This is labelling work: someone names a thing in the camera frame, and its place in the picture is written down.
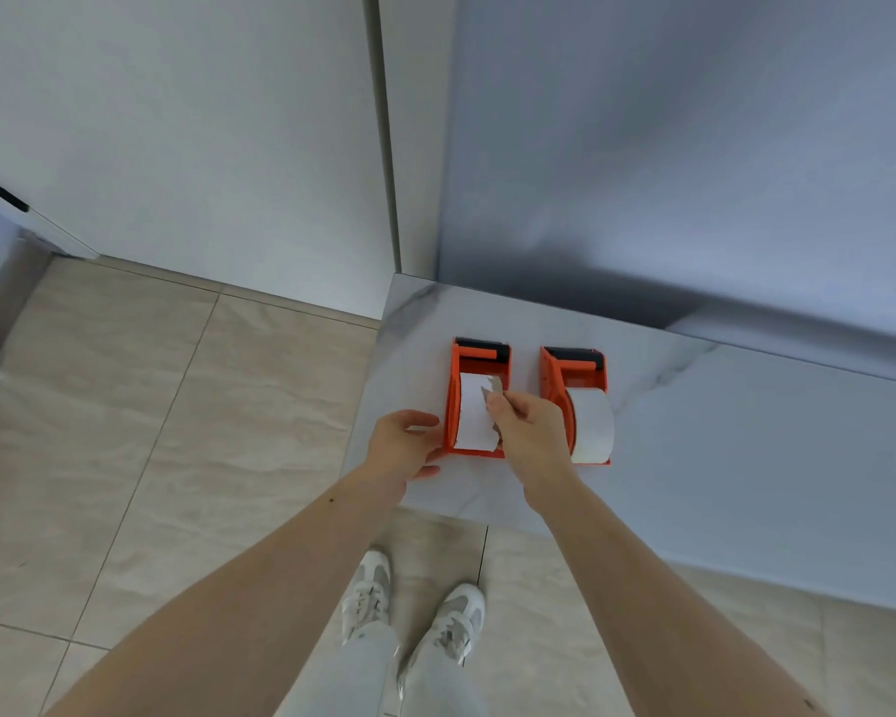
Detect person's left forearm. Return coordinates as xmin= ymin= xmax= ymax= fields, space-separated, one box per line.
xmin=43 ymin=470 xmax=408 ymax=717

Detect white grey right shoe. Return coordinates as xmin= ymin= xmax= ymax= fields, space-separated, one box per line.
xmin=398 ymin=583 xmax=488 ymax=697

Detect orange tape dispenser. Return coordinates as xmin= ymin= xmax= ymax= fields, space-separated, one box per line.
xmin=442 ymin=336 xmax=512 ymax=461
xmin=539 ymin=345 xmax=615 ymax=467

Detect white grey left shoe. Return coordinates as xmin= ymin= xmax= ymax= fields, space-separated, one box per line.
xmin=340 ymin=550 xmax=394 ymax=644

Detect person's right forearm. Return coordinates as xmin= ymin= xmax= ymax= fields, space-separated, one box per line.
xmin=521 ymin=470 xmax=831 ymax=717

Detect person's right hand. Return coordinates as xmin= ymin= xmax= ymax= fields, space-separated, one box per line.
xmin=483 ymin=390 xmax=577 ymax=495

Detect white grey shoe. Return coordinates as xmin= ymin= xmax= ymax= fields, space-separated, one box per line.
xmin=340 ymin=550 xmax=394 ymax=644
xmin=398 ymin=583 xmax=488 ymax=697

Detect white panel with black strip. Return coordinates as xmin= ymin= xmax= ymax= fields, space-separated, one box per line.
xmin=0 ymin=164 xmax=103 ymax=261

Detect light grey trousers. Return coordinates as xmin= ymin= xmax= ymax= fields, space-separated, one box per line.
xmin=278 ymin=621 xmax=491 ymax=717

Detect person's left hand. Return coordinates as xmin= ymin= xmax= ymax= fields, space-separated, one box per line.
xmin=361 ymin=409 xmax=446 ymax=506

